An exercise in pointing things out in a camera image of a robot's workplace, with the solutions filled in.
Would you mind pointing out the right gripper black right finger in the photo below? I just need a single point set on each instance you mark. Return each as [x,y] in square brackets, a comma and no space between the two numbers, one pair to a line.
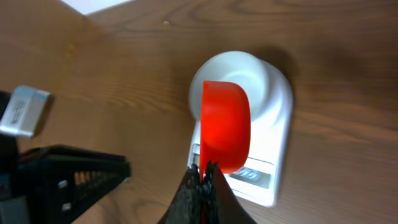
[220,204]

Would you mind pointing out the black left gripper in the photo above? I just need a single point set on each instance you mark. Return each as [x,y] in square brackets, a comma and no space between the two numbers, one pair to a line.
[53,184]

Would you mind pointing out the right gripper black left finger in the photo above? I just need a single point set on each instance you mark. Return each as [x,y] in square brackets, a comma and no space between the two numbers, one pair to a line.
[185,207]

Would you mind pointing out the red measuring scoop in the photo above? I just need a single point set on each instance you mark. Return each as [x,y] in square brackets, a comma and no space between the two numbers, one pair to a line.
[225,127]

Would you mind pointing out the white digital kitchen scale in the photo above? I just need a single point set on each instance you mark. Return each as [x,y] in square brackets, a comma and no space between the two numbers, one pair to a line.
[271,103]

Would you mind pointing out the white bowl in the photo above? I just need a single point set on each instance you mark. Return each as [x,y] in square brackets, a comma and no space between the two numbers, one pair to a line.
[236,84]

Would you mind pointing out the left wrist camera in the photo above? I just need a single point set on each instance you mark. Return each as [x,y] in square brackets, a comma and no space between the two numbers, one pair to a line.
[23,111]

